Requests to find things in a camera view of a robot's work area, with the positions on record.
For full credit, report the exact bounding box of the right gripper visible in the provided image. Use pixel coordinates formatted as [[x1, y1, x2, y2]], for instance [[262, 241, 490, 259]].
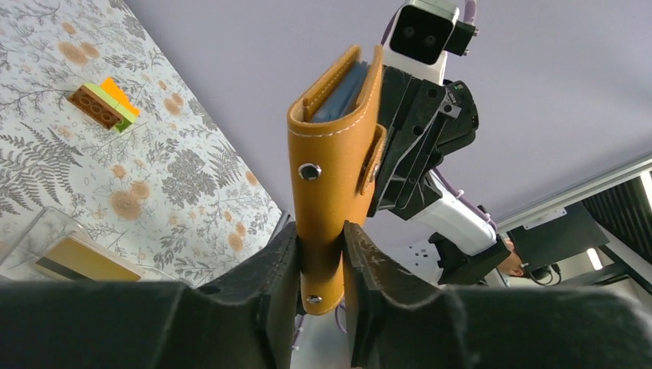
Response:
[[368, 66, 479, 220]]

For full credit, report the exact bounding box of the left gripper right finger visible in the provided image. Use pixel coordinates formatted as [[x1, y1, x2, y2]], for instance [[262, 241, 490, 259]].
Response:
[[342, 222, 651, 369]]

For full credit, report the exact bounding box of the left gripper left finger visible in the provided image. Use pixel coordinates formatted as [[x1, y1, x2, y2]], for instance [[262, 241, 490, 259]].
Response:
[[1, 223, 299, 368]]

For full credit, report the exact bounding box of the tan leather card holder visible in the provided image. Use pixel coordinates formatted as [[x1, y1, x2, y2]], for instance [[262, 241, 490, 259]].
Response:
[[288, 45, 387, 315]]

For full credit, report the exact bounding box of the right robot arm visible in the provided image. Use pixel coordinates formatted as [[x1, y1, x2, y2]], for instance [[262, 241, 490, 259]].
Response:
[[368, 67, 509, 285]]

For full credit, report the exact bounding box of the clear transparent card box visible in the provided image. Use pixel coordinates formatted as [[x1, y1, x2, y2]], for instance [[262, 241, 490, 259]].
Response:
[[1, 207, 89, 282]]

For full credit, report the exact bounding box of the floral table mat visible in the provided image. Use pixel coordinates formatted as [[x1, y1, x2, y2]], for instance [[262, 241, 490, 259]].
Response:
[[1, 1, 281, 286]]

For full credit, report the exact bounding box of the toy brick stack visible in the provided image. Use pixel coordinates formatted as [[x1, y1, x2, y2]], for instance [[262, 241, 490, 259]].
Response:
[[67, 77, 140, 132]]

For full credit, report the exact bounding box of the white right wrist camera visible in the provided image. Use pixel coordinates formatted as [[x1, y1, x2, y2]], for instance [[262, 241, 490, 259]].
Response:
[[381, 0, 478, 85]]

